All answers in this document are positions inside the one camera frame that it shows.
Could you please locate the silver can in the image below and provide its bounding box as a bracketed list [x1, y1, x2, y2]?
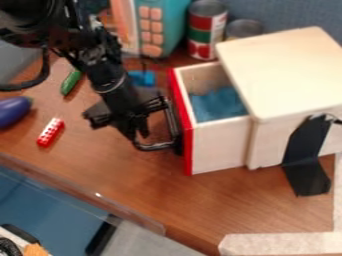
[224, 18, 265, 42]

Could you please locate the drawer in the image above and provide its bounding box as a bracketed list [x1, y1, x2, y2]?
[130, 61, 254, 177]

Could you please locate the purple toy eggplant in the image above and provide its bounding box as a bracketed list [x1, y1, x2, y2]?
[0, 95, 35, 130]

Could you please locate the blue cloth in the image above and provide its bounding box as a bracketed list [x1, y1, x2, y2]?
[188, 86, 250, 124]

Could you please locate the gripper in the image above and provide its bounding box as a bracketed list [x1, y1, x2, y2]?
[81, 95, 171, 142]

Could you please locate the teal toy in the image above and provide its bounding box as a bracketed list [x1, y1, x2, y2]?
[105, 0, 194, 60]

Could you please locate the black tape strip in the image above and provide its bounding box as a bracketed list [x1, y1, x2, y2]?
[280, 113, 342, 198]

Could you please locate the cabinet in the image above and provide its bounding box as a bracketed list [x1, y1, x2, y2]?
[213, 25, 342, 172]

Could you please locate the blue toy block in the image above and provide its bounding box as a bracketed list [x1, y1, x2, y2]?
[126, 69, 158, 88]

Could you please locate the black cable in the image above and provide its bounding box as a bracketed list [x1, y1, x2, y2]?
[0, 46, 53, 92]

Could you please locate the red toy block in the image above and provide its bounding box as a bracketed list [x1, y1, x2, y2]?
[36, 117, 67, 148]

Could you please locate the red and green can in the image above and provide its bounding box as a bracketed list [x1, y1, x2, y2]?
[185, 0, 230, 62]

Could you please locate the green toy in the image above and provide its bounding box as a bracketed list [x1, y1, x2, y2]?
[60, 68, 85, 96]

